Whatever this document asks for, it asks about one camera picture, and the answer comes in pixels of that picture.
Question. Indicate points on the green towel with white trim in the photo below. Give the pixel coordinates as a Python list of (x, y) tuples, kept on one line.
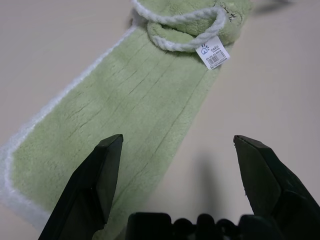
[(112, 105)]

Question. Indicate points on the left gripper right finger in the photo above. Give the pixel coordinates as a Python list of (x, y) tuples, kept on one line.
[(270, 180)]

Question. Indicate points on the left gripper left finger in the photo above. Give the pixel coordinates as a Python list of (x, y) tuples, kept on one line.
[(95, 180)]

